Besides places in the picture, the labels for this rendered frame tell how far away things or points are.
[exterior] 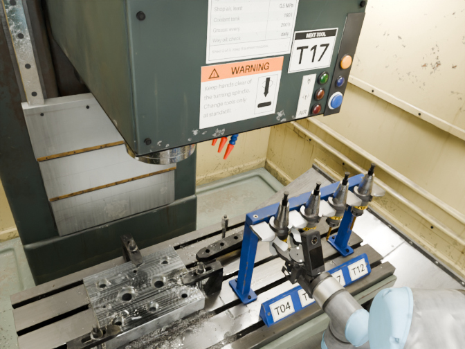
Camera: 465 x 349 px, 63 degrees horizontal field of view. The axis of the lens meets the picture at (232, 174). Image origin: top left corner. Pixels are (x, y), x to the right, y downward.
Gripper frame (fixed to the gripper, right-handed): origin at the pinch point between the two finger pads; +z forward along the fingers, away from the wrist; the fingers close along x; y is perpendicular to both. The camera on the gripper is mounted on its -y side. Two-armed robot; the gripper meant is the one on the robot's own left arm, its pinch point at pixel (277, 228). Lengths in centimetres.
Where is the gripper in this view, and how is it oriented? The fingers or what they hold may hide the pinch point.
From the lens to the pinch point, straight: 109.9
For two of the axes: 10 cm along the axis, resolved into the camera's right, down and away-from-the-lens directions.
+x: 8.5, -2.5, 4.6
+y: -1.0, 7.9, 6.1
